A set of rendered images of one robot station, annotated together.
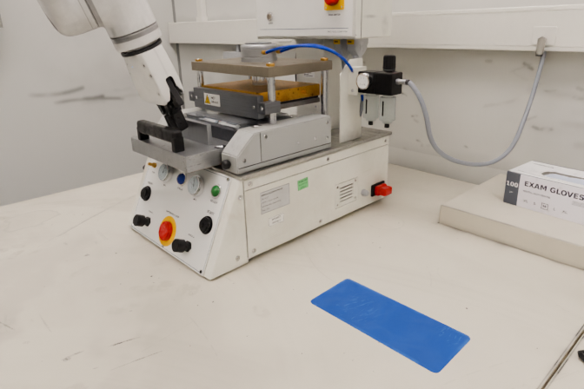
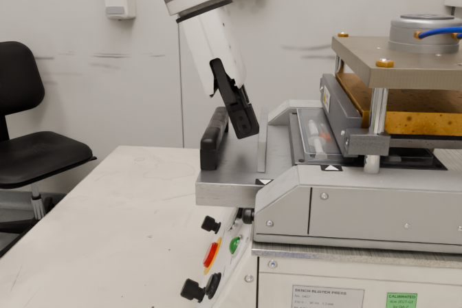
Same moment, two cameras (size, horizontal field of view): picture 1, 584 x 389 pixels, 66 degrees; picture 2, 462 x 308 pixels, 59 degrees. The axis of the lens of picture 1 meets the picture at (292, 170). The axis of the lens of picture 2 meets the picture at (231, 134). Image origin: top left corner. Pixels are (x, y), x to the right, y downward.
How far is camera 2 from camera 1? 0.52 m
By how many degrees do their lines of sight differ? 46
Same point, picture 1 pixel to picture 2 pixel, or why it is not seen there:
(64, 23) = not seen: outside the picture
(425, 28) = not seen: outside the picture
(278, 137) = (356, 204)
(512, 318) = not seen: outside the picture
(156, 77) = (196, 58)
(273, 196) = (322, 299)
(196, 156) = (214, 187)
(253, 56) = (400, 40)
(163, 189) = not seen: hidden behind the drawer
